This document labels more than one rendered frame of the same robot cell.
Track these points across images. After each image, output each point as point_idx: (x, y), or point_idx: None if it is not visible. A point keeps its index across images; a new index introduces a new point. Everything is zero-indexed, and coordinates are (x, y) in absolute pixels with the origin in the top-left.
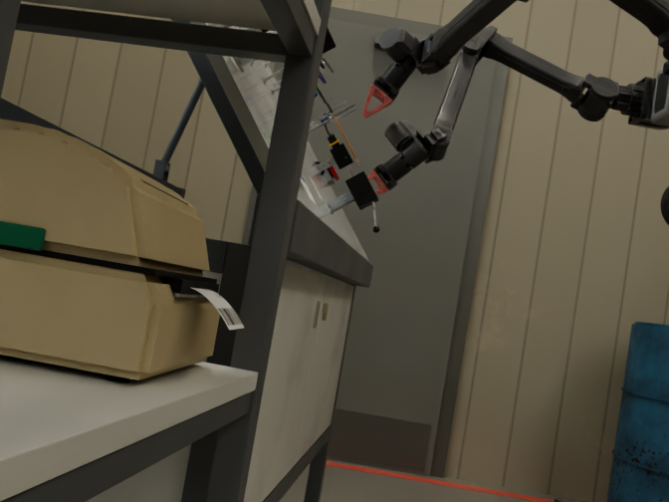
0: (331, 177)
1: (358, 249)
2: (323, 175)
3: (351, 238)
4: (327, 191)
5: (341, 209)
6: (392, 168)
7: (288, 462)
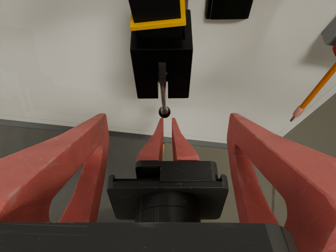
0: (328, 39)
1: (128, 127)
2: (261, 16)
3: (84, 113)
4: (41, 48)
5: (293, 87)
6: (135, 217)
7: None
